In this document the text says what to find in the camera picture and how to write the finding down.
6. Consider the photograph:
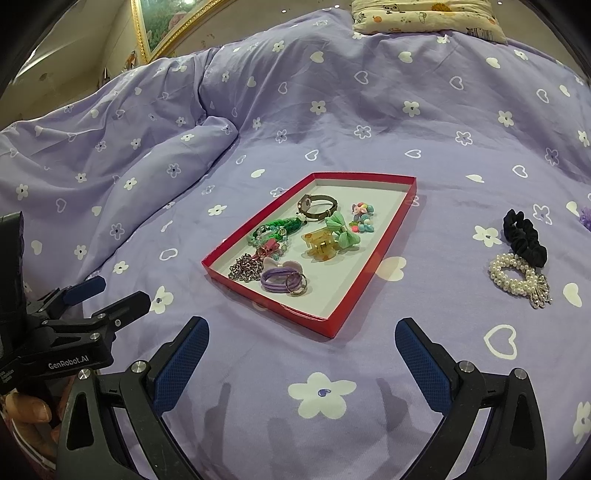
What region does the purple hair tie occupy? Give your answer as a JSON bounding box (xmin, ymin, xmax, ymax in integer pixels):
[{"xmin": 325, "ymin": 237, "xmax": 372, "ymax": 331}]
[{"xmin": 260, "ymin": 270, "xmax": 296, "ymax": 294}]

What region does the yellow floral hair claw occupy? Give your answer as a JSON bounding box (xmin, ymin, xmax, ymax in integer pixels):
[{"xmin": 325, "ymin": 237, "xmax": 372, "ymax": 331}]
[{"xmin": 301, "ymin": 226, "xmax": 340, "ymax": 263}]

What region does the silver chain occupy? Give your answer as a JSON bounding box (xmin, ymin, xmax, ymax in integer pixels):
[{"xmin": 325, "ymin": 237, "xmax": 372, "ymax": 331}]
[{"xmin": 228, "ymin": 253, "xmax": 266, "ymax": 283}]

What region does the purple heart hair clip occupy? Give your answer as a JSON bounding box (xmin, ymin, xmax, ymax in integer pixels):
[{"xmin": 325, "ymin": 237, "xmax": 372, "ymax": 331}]
[{"xmin": 263, "ymin": 259, "xmax": 303, "ymax": 278}]

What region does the green hair bow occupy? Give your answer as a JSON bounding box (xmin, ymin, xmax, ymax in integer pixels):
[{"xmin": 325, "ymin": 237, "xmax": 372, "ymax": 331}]
[{"xmin": 324, "ymin": 211, "xmax": 361, "ymax": 254}]

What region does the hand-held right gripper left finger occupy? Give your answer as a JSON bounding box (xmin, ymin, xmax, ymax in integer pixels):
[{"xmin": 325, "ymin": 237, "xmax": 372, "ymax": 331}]
[{"xmin": 55, "ymin": 316, "xmax": 211, "ymax": 480}]

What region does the purple floral blanket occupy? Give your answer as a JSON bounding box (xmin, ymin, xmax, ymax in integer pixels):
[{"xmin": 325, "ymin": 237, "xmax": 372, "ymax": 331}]
[{"xmin": 0, "ymin": 7, "xmax": 591, "ymax": 480}]

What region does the pastel beaded bracelet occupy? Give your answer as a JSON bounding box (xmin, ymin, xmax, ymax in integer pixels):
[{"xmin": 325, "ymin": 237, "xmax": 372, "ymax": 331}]
[{"xmin": 247, "ymin": 224, "xmax": 291, "ymax": 259}]

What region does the cream printed pillow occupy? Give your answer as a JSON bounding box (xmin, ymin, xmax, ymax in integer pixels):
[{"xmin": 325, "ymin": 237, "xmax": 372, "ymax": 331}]
[{"xmin": 352, "ymin": 0, "xmax": 509, "ymax": 46}]

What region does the pearl bracelet with silver charms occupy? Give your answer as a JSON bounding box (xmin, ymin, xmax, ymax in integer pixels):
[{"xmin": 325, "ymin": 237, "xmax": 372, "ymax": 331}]
[{"xmin": 488, "ymin": 253, "xmax": 552, "ymax": 310}]

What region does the red shallow box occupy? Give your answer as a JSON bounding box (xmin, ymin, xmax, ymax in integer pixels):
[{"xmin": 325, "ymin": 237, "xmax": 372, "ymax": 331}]
[{"xmin": 201, "ymin": 172, "xmax": 419, "ymax": 339}]

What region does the colourful chunky bead bracelet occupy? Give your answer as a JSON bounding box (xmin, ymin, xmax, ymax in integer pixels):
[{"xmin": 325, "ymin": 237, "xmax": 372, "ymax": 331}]
[{"xmin": 350, "ymin": 200, "xmax": 377, "ymax": 234}]

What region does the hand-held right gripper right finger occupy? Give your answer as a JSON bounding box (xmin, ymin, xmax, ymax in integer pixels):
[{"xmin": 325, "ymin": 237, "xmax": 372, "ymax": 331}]
[{"xmin": 394, "ymin": 318, "xmax": 548, "ymax": 480}]

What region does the black scrunchie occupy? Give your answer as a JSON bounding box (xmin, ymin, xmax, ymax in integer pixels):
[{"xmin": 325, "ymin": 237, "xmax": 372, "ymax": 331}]
[{"xmin": 503, "ymin": 209, "xmax": 549, "ymax": 269}]

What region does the pink hair clip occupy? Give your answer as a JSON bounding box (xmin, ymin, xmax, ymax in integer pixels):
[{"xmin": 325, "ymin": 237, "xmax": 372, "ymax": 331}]
[{"xmin": 253, "ymin": 237, "xmax": 282, "ymax": 261}]

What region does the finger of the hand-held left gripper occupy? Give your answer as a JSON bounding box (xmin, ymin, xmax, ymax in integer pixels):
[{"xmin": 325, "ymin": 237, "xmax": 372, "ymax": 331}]
[
  {"xmin": 90, "ymin": 291, "xmax": 151, "ymax": 340},
  {"xmin": 28, "ymin": 276, "xmax": 107, "ymax": 319}
]

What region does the green braided bracelet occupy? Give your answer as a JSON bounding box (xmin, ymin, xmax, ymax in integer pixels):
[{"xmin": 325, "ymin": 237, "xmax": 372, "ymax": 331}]
[{"xmin": 259, "ymin": 216, "xmax": 308, "ymax": 237}]

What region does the gold picture frame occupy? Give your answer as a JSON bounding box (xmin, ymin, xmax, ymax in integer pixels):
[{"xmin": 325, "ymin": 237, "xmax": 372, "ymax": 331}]
[{"xmin": 130, "ymin": 0, "xmax": 232, "ymax": 65}]

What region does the brown bracelet watch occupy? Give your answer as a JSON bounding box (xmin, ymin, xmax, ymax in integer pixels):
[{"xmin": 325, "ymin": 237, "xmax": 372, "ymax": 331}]
[{"xmin": 296, "ymin": 194, "xmax": 339, "ymax": 221}]

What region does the person's left hand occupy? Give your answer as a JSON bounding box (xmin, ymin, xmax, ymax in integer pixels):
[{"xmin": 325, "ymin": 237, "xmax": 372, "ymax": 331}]
[{"xmin": 0, "ymin": 390, "xmax": 63, "ymax": 462}]

